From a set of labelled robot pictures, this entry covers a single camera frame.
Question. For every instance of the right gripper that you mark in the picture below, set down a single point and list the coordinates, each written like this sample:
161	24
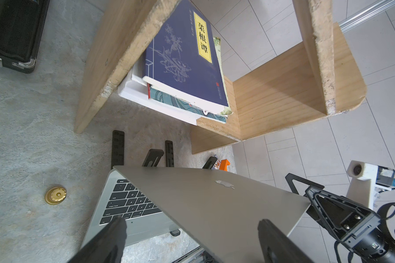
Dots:
347	221

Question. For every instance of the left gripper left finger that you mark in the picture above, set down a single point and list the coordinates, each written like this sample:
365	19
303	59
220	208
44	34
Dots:
106	247

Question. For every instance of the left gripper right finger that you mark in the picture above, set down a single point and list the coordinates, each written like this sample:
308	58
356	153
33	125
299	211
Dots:
277	247

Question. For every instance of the silver laptop computer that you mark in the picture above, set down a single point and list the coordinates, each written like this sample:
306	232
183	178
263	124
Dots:
219	210

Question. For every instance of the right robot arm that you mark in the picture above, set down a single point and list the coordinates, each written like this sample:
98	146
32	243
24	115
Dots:
383	253

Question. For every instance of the black folding laptop stand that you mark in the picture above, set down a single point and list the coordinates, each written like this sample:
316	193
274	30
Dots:
133	151

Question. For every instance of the orange plastic block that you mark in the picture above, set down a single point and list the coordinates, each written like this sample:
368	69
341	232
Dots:
224	165

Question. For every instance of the small card box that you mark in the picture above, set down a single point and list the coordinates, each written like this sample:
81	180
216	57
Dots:
216	166

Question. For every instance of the wooden two-tier shelf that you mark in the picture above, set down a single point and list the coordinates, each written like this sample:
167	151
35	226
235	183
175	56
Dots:
315	79

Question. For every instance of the blue book with yellow label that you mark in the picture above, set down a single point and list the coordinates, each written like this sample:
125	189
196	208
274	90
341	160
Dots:
181	59

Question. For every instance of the illustrated book with warrior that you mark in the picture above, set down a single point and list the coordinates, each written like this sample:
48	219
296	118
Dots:
182	105

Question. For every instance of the white book under stack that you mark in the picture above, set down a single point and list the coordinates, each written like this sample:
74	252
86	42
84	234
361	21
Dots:
135	89

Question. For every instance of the open black tool case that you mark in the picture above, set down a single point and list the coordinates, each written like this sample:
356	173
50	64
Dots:
21	27

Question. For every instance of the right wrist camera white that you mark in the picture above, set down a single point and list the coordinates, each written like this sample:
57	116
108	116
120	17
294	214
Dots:
367	180

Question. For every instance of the aluminium mounting rail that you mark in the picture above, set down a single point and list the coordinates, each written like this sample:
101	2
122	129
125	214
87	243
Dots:
197	255

